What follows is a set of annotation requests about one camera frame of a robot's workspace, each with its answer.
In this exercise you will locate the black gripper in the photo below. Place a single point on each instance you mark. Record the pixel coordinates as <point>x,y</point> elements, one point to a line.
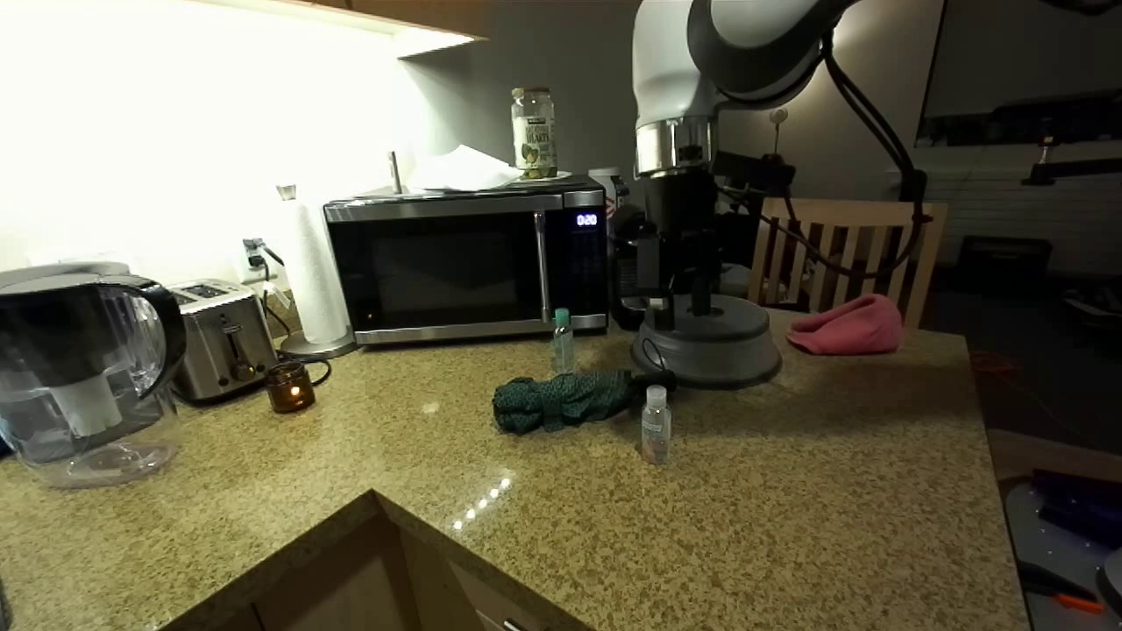
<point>672,244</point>

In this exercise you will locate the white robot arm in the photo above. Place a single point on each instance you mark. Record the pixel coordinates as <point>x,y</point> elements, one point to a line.
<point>689,66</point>

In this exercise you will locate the wooden chair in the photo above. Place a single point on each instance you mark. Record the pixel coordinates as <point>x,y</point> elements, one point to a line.
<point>863,252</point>

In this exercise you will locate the grey plastic plate cover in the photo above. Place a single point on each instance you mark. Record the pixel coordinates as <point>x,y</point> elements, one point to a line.
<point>720,350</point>

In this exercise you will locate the clear bottle green cap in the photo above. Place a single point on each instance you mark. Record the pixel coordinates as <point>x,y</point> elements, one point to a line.
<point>561,341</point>

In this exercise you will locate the glass jar on microwave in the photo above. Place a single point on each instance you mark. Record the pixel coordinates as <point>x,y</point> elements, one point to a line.
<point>536,130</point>

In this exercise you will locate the pink cloth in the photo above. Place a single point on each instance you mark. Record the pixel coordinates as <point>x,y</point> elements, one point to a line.
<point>863,324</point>

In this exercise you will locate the clear bottle white cap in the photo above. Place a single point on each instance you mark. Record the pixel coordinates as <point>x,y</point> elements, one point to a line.
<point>657,427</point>

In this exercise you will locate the black stainless microwave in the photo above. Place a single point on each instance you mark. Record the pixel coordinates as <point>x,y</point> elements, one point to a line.
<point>473,266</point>

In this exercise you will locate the white paper on microwave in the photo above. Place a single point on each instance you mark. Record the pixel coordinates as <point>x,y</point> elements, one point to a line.
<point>464,171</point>

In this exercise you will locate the paper towel roll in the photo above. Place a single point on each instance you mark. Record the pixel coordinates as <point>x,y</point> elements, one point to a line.
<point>323,329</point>

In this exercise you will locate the brown cabinet corner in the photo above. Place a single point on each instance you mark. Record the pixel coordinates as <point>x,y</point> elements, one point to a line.
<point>371,565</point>

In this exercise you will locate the silver toaster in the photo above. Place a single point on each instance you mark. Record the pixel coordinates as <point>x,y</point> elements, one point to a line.
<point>227,341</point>

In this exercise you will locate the water filter pitcher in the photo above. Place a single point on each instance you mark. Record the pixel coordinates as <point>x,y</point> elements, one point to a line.
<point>86,374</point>

